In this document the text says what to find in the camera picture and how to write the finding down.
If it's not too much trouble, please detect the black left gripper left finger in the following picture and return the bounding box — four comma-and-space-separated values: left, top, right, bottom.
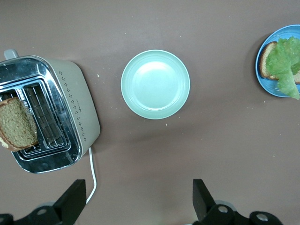
0, 179, 87, 225

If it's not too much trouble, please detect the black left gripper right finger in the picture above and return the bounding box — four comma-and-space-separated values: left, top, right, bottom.
192, 179, 285, 225

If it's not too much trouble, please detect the brown bread slice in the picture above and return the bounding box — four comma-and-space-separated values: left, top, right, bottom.
0, 97, 39, 152
258, 41, 300, 85

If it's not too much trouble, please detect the green lettuce leaf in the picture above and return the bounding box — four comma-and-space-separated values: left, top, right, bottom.
265, 36, 300, 101

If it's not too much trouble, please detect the green round plate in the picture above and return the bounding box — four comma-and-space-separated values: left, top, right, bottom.
120, 49, 191, 120

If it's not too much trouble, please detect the blue round plate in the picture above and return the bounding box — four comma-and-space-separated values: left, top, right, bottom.
255, 24, 300, 97

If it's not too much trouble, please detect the beige chrome toaster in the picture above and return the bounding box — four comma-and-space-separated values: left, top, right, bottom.
0, 48, 101, 174

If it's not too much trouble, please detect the white toaster power cable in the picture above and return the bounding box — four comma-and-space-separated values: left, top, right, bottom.
85, 146, 98, 205

